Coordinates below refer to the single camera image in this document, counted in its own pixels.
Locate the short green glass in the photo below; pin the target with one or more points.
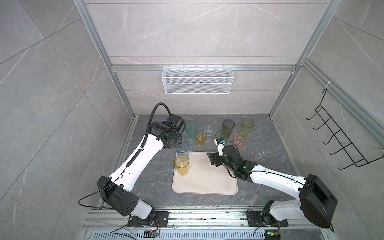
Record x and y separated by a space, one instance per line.
221 135

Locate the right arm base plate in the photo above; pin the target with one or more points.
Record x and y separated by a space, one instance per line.
255 218

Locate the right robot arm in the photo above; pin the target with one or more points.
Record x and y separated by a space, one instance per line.
312 200

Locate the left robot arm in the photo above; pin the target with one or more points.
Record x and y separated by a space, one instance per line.
116 190

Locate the tall amber glass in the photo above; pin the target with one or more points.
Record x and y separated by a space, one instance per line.
182 164

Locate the tall grey glass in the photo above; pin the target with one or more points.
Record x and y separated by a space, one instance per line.
228 126

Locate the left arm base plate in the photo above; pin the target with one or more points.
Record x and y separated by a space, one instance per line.
155 219

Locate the tall blue glass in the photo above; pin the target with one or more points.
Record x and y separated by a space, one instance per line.
184 149

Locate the short clear glass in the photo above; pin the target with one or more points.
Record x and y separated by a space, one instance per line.
209 132

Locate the tall teal glass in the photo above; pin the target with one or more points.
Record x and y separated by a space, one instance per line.
192 128

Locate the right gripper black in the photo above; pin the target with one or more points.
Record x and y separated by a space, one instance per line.
214 157

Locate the short amber glass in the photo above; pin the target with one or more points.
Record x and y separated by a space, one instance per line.
200 138

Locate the aluminium rail frame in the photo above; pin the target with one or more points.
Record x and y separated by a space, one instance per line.
198 223

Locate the beige tray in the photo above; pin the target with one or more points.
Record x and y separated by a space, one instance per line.
204 178

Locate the tall green glass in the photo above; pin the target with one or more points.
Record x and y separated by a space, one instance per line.
246 126

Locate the white wire basket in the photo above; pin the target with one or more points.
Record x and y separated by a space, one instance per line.
197 80

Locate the short pink glass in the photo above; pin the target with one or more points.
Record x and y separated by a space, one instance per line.
240 140

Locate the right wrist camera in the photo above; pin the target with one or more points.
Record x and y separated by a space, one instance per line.
220 143

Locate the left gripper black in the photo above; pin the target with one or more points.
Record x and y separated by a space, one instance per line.
179 135

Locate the black wire hook rack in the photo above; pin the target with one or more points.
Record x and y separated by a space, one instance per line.
339 136

